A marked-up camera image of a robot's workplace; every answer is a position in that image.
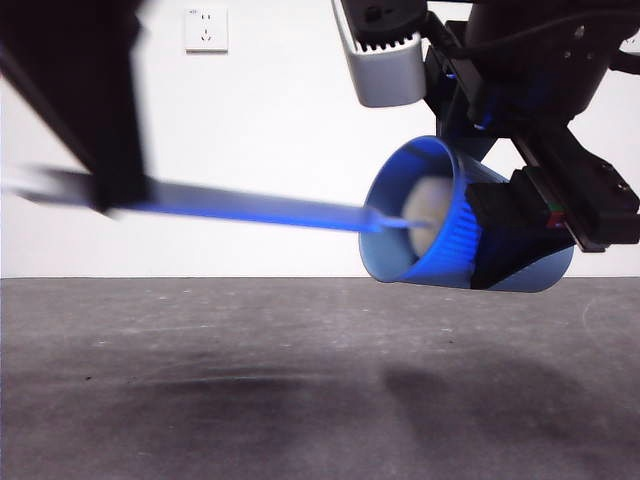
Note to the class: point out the blue ribbed plastic cup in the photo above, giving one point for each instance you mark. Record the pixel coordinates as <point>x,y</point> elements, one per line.
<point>385,250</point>

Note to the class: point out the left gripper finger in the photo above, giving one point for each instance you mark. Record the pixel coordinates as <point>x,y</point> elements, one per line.
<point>75,100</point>

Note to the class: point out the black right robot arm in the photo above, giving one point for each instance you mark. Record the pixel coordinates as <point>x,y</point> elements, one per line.
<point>540,75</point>

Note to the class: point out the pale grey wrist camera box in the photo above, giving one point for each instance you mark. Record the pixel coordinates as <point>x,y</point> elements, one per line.
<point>385,75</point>

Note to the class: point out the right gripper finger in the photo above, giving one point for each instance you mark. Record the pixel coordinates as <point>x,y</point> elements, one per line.
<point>520,235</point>
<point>462,125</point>

